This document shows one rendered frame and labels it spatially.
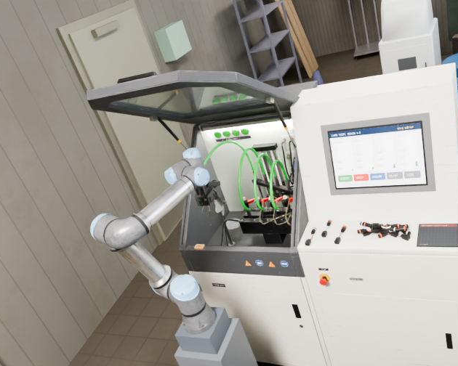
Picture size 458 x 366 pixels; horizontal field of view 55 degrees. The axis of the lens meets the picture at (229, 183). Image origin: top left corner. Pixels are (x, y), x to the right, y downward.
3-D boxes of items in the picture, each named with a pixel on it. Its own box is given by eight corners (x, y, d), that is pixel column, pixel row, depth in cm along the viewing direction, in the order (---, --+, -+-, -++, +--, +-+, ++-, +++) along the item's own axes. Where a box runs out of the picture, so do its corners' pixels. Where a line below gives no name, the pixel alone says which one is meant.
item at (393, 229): (356, 240, 201) (354, 230, 199) (360, 226, 209) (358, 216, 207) (410, 241, 190) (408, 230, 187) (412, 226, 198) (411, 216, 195)
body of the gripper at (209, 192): (198, 207, 208) (189, 185, 203) (206, 197, 215) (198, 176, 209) (211, 207, 204) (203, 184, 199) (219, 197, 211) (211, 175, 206)
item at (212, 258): (194, 271, 251) (184, 249, 244) (197, 266, 254) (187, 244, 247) (297, 277, 220) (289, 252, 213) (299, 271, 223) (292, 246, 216)
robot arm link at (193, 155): (177, 154, 199) (190, 145, 203) (185, 175, 203) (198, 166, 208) (187, 155, 193) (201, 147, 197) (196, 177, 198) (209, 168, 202)
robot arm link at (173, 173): (175, 173, 185) (194, 160, 191) (160, 169, 193) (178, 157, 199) (182, 189, 189) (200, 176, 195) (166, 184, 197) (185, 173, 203)
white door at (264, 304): (227, 354, 281) (191, 272, 251) (229, 351, 283) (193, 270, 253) (327, 369, 249) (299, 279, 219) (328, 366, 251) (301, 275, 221)
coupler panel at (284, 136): (289, 181, 253) (275, 133, 240) (291, 178, 256) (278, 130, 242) (311, 180, 247) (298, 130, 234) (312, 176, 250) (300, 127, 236)
